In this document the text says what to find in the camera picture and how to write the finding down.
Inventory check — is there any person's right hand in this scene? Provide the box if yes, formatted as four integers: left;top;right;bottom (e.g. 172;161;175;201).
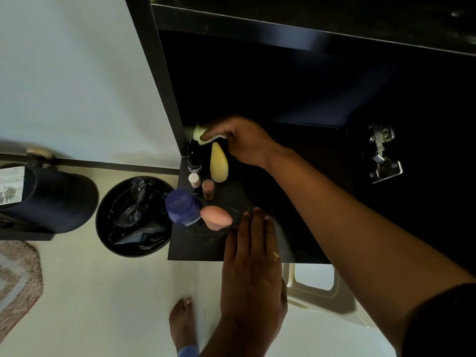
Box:
200;115;280;170

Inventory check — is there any person's left hand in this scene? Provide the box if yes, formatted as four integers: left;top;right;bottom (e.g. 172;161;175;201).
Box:
219;207;289;335

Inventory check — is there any yellow teardrop bottle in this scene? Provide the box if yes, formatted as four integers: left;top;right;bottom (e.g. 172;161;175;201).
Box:
209;141;230;183

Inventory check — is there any yellow wet wipe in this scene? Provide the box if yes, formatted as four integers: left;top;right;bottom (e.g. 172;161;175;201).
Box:
192;124;228;146

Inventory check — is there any dark dropper bottle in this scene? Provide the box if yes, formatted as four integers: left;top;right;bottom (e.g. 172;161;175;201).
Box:
185;139;203;175

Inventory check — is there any small white-capped bottle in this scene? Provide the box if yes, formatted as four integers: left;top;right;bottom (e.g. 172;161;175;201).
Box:
188;173;203;196

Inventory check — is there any pink rounded bottle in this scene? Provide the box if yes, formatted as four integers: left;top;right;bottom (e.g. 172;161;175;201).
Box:
199;205;234;232

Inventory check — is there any blue bottle with label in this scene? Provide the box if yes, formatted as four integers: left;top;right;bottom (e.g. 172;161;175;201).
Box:
165;188;203;227

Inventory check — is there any black cabinet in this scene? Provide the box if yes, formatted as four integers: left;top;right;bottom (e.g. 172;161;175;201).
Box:
124;0;476;264

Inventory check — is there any person's left forearm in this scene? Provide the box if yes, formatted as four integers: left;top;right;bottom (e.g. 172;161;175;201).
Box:
199;323;283;357

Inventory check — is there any person's right forearm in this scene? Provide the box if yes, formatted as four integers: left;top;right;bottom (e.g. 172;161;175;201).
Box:
264;143;476;350

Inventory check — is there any person's left foot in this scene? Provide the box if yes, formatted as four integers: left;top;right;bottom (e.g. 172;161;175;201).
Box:
169;297;200;354

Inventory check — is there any metal cabinet hinge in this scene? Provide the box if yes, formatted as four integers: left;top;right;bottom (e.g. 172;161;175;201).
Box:
362;123;404;184

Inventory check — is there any black cabinet door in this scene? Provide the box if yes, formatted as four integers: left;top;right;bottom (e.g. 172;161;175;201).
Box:
334;119;476;276

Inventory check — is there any person's black sleeve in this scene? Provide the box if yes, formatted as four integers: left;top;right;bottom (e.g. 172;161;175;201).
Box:
401;282;476;357

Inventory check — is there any beige plastic stool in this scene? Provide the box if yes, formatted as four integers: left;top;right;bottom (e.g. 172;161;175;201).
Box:
281;262;372;328

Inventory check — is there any black plastic bin liner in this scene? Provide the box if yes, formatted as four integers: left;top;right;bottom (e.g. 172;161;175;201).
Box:
110;178;174;246

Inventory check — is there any black round trash bin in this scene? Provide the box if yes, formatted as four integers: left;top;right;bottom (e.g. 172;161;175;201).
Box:
95;176;175;258

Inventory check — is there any black cylindrical bin with sticker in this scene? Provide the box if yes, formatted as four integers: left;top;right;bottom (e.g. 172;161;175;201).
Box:
0;163;100;235

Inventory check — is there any black flat stand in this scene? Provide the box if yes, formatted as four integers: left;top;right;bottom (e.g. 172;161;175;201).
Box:
0;215;57;241

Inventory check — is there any woven beige floor mat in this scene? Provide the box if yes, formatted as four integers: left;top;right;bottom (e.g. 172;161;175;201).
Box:
0;240;44;345

